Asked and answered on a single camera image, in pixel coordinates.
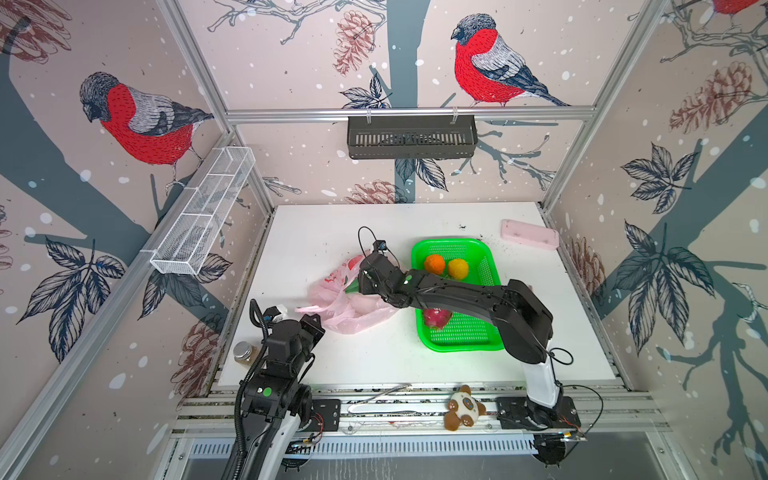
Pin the plush panda toy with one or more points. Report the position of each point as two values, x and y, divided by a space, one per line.
463 410

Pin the white mesh wall shelf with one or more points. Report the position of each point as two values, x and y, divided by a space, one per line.
189 241

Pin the yellow fruit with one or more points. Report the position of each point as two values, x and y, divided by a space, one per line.
458 269

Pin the pink plastic bag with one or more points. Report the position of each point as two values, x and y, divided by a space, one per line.
342 312

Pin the orange fruit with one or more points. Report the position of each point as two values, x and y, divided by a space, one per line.
435 264

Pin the green plastic basket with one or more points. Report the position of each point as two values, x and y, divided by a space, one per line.
470 300

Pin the metal can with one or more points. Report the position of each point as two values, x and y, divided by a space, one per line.
245 353

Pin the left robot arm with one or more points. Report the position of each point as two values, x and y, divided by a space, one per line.
272 402

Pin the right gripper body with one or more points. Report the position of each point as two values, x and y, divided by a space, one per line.
370 283

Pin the black hanging wire basket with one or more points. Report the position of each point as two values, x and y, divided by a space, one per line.
411 137

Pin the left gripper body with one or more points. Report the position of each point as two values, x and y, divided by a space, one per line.
309 335

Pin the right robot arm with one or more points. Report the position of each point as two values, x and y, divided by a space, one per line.
524 324

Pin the pink rectangular box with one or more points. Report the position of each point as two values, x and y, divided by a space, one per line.
529 234

